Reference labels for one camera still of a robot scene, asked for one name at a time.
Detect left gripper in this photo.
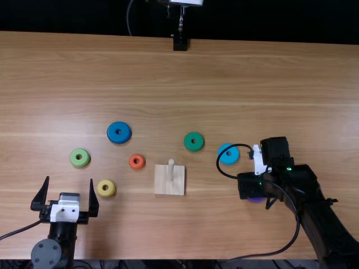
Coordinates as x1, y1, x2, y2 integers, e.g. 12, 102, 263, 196
30, 175, 100, 225

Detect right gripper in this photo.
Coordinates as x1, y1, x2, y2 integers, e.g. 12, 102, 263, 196
237, 136, 291, 201

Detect wooden peg base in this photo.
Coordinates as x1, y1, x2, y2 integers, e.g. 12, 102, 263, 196
153, 159, 186, 196

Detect black clamp stand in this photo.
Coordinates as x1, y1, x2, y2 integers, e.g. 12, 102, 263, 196
167, 5, 190, 52

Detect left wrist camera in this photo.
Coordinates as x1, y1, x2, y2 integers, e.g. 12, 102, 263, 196
50, 192, 81, 224

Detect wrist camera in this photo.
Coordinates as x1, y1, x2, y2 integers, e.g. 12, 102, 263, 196
251, 143, 272, 177
50, 192, 81, 224

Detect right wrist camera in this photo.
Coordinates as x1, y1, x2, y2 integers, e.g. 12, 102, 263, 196
251, 143, 272, 177

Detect light blue ring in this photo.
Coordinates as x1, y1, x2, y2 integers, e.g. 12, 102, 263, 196
217, 143, 241, 166

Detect yellow ring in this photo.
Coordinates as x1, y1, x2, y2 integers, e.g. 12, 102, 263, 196
96, 179, 117, 198

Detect black cable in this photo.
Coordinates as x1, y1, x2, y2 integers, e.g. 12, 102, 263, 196
216, 143, 301, 263
0, 219, 43, 242

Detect light green ring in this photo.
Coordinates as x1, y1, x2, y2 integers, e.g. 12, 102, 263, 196
69, 148, 91, 169

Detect orange ring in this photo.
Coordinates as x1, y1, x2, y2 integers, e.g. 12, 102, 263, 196
128, 154, 146, 171

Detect dark green ring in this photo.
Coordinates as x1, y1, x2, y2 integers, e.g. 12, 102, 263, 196
183, 131, 205, 153

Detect dark blue ring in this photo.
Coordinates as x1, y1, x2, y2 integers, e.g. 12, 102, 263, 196
106, 121, 132, 145

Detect grey cable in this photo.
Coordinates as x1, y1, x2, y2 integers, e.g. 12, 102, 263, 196
126, 0, 134, 36

